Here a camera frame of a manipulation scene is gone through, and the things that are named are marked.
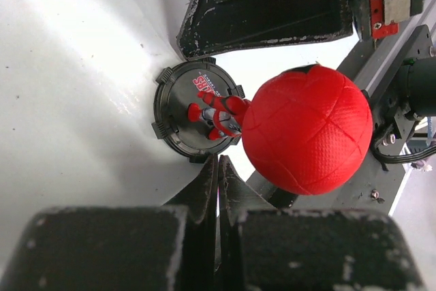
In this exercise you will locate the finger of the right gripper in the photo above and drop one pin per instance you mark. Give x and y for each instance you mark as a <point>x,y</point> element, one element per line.
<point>212,27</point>

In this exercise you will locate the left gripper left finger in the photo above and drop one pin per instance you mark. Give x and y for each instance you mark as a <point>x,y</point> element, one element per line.
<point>168,247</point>

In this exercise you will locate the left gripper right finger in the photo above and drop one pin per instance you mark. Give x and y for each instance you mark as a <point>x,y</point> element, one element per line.
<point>265,248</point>

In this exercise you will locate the red spider hero figurine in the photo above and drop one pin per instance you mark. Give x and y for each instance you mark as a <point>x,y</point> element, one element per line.
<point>306,130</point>

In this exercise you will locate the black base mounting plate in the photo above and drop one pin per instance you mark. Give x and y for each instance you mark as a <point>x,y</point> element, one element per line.
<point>374,186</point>

